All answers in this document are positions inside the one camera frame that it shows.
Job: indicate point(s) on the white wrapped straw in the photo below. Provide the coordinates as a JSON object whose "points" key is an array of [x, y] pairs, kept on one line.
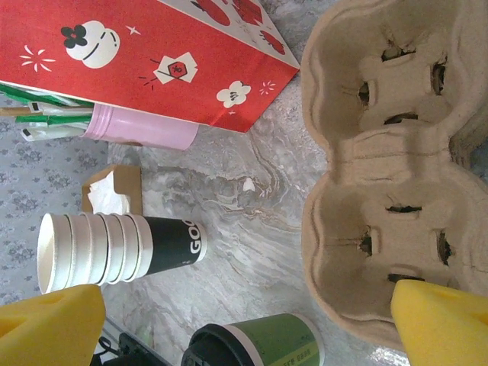
{"points": [[42, 133], [36, 106]]}

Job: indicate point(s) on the pink straw holder cup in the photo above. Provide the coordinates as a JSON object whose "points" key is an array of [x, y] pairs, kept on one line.
{"points": [[152, 133]]}

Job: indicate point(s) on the green paper coffee cup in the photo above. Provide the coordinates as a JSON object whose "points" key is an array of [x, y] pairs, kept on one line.
{"points": [[282, 343]]}

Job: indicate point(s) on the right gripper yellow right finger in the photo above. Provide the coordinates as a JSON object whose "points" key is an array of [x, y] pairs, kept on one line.
{"points": [[442, 331]]}

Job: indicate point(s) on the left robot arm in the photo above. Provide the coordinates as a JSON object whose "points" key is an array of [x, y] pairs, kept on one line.
{"points": [[131, 348]]}

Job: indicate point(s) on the red printed paper bag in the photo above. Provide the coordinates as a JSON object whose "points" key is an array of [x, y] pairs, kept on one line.
{"points": [[152, 38]]}

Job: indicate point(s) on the wooden stir stick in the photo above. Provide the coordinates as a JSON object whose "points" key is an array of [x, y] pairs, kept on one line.
{"points": [[15, 111]]}

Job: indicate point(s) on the green striped wrapped straw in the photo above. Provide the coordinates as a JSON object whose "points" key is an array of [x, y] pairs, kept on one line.
{"points": [[38, 97]]}

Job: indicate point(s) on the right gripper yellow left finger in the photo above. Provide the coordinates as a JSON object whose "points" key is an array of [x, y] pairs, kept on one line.
{"points": [[49, 328]]}

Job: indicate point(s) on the white paper napkins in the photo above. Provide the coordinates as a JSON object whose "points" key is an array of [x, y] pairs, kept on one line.
{"points": [[106, 198]]}

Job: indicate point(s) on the stack of pulp cup carriers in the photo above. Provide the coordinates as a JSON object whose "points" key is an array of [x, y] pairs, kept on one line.
{"points": [[474, 141]]}

